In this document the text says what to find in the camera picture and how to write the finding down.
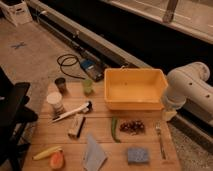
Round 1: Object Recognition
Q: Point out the silver fork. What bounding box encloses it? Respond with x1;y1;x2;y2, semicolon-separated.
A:
155;122;166;160

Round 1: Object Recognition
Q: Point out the black chair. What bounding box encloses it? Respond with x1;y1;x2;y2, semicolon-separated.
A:
0;66;38;171

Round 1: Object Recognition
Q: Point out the black cable loop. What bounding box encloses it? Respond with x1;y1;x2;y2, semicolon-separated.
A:
56;53;87;80

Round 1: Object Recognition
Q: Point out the yellow plastic tray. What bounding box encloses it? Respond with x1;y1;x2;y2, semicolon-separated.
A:
104;68;168;110

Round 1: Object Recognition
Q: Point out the blue grey cloth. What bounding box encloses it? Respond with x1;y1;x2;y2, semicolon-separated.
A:
83;134;107;171

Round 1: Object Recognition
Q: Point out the black and white eraser block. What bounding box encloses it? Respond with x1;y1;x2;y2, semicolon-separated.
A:
68;114;85;138

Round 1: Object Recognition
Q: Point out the orange peach fruit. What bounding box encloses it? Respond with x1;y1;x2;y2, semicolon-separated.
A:
50;151;64;170

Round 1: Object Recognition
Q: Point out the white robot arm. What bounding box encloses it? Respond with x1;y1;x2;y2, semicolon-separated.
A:
162;62;213;126

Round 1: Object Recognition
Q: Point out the green plastic cup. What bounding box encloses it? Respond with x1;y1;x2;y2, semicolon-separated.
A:
82;79;93;94

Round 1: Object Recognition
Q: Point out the dark metal cup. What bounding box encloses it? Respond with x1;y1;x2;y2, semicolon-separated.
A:
55;77;67;93

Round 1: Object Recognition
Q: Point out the bunch of dark grapes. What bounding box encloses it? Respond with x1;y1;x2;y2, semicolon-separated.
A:
120;120;145;135

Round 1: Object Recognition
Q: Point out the white dish brush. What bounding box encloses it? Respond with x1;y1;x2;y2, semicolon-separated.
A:
52;101;92;122

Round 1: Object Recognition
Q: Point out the green chili pepper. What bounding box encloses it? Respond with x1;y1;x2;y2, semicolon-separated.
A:
111;117;121;143

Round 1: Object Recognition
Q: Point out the white paper cup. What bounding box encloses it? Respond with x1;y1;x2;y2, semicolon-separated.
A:
46;92;64;114

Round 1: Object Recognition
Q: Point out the white storage box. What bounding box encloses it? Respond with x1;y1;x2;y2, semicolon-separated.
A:
0;0;32;26

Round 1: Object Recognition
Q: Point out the blue power box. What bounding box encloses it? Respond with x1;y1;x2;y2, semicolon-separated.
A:
80;59;103;82

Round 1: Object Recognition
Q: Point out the blue sponge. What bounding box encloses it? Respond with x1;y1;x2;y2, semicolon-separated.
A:
127;148;149;164

